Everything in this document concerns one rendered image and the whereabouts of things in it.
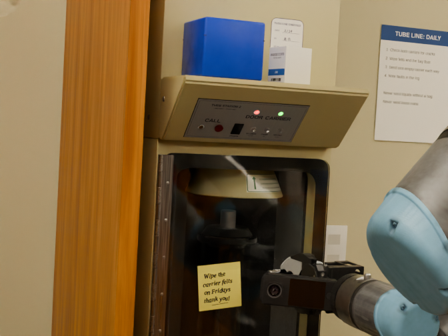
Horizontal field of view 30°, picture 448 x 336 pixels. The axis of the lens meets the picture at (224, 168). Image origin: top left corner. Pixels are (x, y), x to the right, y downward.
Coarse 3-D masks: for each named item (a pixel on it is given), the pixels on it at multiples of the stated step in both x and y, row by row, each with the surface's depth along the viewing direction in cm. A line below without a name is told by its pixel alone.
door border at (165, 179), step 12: (168, 156) 134; (168, 168) 135; (168, 180) 135; (168, 192) 135; (156, 204) 134; (168, 204) 135; (156, 216) 134; (168, 216) 135; (168, 228) 135; (156, 240) 134; (168, 240) 135; (168, 252) 136; (156, 276) 135; (156, 288) 135; (156, 300) 135; (156, 312) 136; (156, 324) 136
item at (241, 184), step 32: (192, 160) 136; (224, 160) 138; (256, 160) 140; (288, 160) 142; (320, 160) 145; (192, 192) 136; (224, 192) 138; (256, 192) 141; (288, 192) 143; (320, 192) 145; (192, 224) 137; (224, 224) 139; (256, 224) 141; (288, 224) 143; (320, 224) 146; (192, 256) 137; (224, 256) 139; (256, 256) 141; (288, 256) 144; (320, 256) 146; (192, 288) 138; (256, 288) 142; (192, 320) 138; (224, 320) 140; (256, 320) 142; (288, 320) 145; (320, 320) 147
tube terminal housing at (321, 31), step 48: (192, 0) 135; (240, 0) 138; (288, 0) 142; (336, 0) 145; (336, 48) 146; (144, 144) 142; (192, 144) 137; (240, 144) 140; (144, 192) 141; (144, 240) 140; (144, 288) 139
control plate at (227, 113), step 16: (208, 112) 130; (224, 112) 131; (240, 112) 132; (272, 112) 133; (288, 112) 134; (304, 112) 135; (192, 128) 132; (208, 128) 133; (224, 128) 134; (272, 128) 136; (288, 128) 137
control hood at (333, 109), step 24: (168, 96) 130; (192, 96) 126; (216, 96) 128; (240, 96) 129; (264, 96) 130; (288, 96) 131; (312, 96) 133; (336, 96) 134; (360, 96) 135; (168, 120) 130; (312, 120) 137; (336, 120) 139; (264, 144) 139; (288, 144) 140; (312, 144) 142; (336, 144) 143
